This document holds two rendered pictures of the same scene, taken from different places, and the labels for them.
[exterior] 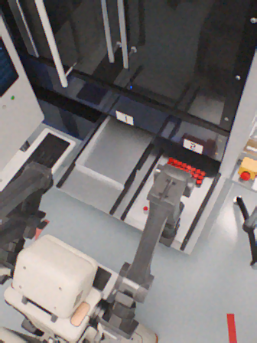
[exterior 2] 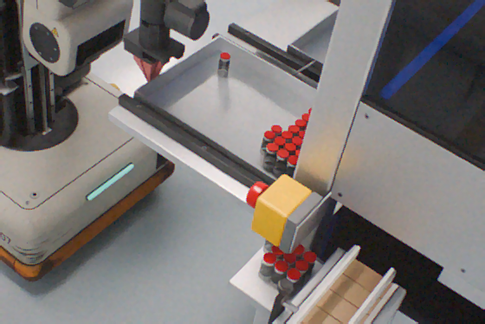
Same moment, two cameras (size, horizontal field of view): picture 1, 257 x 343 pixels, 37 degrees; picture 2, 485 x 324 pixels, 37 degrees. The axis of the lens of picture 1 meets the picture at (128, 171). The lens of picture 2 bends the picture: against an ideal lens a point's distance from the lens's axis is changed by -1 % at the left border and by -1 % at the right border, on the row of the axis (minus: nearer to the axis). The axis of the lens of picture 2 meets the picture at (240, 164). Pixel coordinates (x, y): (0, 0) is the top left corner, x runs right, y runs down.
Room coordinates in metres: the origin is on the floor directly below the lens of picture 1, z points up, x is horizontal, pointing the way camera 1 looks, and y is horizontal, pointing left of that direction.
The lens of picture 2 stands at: (0.56, -1.24, 1.80)
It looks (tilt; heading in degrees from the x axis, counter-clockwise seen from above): 45 degrees down; 83
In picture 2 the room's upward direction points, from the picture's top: 11 degrees clockwise
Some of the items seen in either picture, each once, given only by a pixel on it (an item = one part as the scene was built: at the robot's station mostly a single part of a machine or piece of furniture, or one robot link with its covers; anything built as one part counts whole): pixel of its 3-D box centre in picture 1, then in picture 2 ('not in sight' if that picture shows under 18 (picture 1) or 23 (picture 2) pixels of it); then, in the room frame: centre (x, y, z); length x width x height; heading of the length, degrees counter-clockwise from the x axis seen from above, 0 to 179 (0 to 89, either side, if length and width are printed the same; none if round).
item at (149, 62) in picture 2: not in sight; (148, 61); (0.49, -0.11, 0.94); 0.07 x 0.07 x 0.09; 54
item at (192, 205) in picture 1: (170, 197); (246, 108); (0.68, -0.17, 0.90); 0.34 x 0.26 x 0.04; 144
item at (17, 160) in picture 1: (29, 164); not in sight; (1.01, 0.49, 0.79); 0.45 x 0.28 x 0.03; 142
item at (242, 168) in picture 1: (249, 167); (285, 212); (0.73, -0.51, 0.99); 0.08 x 0.07 x 0.07; 144
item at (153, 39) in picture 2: (167, 230); (154, 32); (0.50, -0.12, 1.01); 0.10 x 0.07 x 0.07; 144
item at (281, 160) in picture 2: (183, 172); (305, 140); (0.79, -0.25, 0.90); 0.18 x 0.02 x 0.05; 54
